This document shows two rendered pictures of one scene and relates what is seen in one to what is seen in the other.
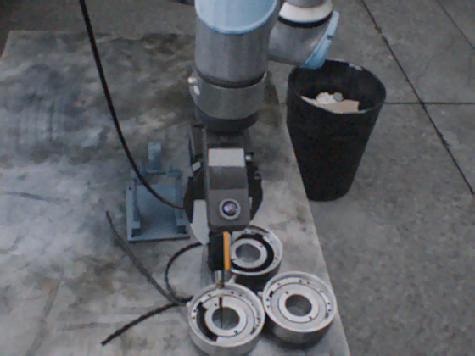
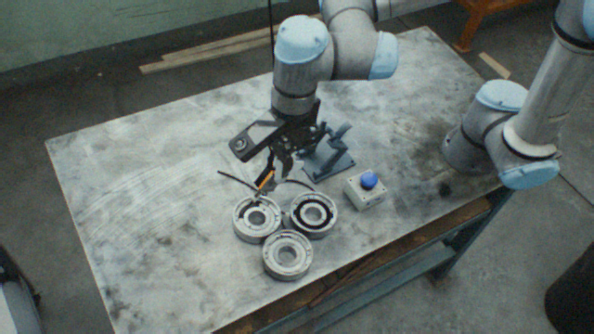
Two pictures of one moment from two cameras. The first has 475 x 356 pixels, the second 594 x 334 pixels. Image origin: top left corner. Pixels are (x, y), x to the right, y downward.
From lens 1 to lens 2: 0.64 m
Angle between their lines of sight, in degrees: 42
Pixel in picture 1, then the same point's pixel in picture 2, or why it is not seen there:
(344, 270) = not seen: outside the picture
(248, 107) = (281, 107)
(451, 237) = not seen: outside the picture
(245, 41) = (280, 67)
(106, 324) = (231, 168)
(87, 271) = not seen: hidden behind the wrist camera
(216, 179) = (252, 128)
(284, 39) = (497, 147)
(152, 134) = (390, 131)
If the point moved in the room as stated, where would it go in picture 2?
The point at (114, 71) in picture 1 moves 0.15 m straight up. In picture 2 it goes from (433, 88) to (452, 47)
